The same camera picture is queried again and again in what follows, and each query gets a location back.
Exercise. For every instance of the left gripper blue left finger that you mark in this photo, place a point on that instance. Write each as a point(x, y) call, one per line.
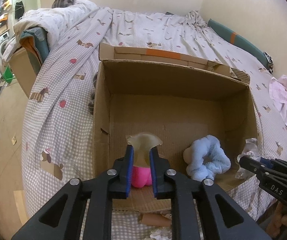
point(82, 209)

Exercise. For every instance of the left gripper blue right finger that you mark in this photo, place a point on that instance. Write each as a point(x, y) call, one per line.
point(200, 209)

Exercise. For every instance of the clear googly-eye toy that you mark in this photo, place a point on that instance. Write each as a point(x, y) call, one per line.
point(250, 150)

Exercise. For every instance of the blue fluffy plush scrunchie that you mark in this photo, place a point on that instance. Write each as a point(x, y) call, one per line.
point(206, 159)

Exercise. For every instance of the orange tan soft piece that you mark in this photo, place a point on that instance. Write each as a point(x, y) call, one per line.
point(154, 219)

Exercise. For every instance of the pink rubber duck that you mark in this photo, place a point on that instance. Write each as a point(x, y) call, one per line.
point(142, 177)

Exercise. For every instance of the beige translucent soft piece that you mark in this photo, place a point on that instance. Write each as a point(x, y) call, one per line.
point(142, 143)

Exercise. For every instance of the beige lace scrunchie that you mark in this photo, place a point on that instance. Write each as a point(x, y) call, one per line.
point(167, 214)

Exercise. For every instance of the person's right hand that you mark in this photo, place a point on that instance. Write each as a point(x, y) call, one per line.
point(277, 227)

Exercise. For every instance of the checkered dog-print bedsheet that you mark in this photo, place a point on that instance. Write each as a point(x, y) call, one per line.
point(57, 135)

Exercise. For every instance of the dark striped cloth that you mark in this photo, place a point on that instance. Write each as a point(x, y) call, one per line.
point(92, 101)

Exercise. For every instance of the teal bolster pillow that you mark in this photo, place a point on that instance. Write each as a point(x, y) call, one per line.
point(241, 42)

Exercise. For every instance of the open brown cardboard box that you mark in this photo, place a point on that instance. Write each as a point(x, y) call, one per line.
point(177, 97)

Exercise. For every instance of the green dustpan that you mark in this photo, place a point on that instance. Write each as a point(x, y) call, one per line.
point(8, 76)

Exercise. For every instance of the brown bedside cardboard box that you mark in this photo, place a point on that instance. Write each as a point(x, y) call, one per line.
point(25, 66)

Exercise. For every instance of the white folded duvet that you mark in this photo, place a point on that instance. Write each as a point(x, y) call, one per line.
point(56, 22)

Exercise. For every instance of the black hanging garment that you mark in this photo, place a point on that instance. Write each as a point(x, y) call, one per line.
point(19, 10)

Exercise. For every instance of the grey striped plush toy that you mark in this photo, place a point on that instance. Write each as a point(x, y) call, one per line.
point(63, 3)

